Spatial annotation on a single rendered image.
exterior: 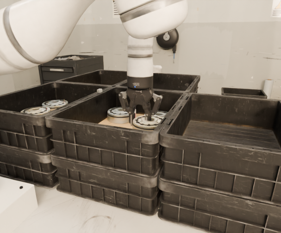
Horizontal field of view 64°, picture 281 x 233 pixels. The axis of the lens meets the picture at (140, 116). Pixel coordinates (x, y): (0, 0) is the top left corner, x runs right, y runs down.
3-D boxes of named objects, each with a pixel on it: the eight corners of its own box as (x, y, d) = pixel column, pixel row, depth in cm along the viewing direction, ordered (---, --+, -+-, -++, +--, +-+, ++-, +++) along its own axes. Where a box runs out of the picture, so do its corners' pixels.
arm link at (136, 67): (162, 72, 70) (163, 51, 68) (150, 78, 60) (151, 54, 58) (135, 70, 73) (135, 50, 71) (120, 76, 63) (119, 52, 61)
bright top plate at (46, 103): (54, 109, 87) (54, 107, 87) (36, 105, 92) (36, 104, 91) (73, 102, 95) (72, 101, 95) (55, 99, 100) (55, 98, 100)
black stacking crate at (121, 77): (114, 113, 96) (113, 87, 92) (57, 106, 106) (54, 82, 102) (145, 93, 131) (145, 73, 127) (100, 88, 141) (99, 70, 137)
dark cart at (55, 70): (83, 144, 248) (75, 60, 217) (48, 139, 260) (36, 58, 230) (107, 125, 301) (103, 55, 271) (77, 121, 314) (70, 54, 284)
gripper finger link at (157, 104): (157, 96, 64) (148, 113, 66) (162, 99, 63) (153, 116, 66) (160, 94, 66) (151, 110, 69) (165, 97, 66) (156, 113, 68)
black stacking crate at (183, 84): (185, 122, 86) (188, 93, 82) (115, 113, 96) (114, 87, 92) (198, 97, 121) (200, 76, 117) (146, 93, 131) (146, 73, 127)
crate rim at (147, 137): (156, 145, 47) (157, 135, 47) (42, 126, 57) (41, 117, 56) (188, 98, 83) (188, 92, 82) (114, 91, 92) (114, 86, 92)
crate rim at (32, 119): (42, 126, 57) (40, 117, 56) (-38, 113, 67) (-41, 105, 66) (114, 91, 92) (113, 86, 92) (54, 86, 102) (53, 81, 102)
